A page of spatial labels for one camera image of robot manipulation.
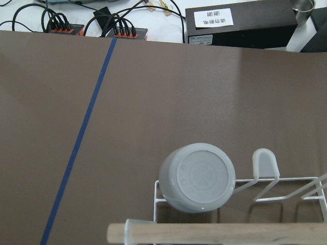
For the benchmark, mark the grey cup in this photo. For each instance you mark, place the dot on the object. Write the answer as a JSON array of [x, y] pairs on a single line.
[[197, 178]]

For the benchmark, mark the steel cup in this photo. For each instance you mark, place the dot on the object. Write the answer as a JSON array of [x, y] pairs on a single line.
[[302, 10]]

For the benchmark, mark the right orange usb hub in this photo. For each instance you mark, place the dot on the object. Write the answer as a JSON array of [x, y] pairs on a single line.
[[132, 34]]

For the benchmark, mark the black box with label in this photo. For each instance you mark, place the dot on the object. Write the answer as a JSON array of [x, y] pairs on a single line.
[[254, 24]]

